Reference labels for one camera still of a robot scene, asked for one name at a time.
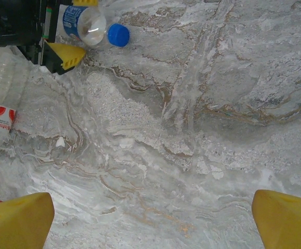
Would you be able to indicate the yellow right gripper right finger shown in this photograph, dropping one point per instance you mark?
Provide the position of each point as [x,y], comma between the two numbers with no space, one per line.
[288,225]

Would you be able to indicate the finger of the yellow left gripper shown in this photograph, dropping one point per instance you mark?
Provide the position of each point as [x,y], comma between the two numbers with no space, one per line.
[67,55]
[85,2]

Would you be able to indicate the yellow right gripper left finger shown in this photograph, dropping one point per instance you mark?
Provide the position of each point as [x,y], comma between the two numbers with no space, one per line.
[15,225]

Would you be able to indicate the blue-label bottle with blue cap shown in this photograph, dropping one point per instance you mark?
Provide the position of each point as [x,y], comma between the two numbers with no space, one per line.
[88,23]

